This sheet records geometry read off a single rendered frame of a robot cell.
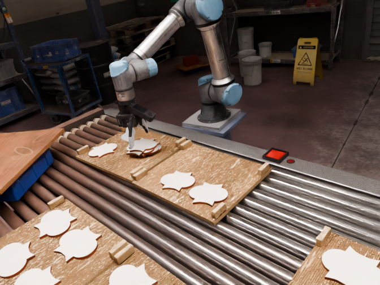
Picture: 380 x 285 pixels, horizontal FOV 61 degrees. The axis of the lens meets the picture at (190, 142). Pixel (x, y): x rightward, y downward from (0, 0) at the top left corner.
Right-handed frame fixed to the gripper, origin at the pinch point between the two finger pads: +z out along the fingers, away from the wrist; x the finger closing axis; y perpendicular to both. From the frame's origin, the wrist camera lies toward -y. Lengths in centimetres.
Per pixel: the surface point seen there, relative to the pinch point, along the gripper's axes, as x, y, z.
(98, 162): 10.7, 17.4, 5.6
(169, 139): -12.1, -7.3, 5.5
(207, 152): -3.2, -29.4, 5.5
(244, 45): -453, 58, 63
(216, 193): 24.6, -41.8, 4.6
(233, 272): 52, -54, 8
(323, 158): -157, -76, 99
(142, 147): 2.4, -1.7, 1.6
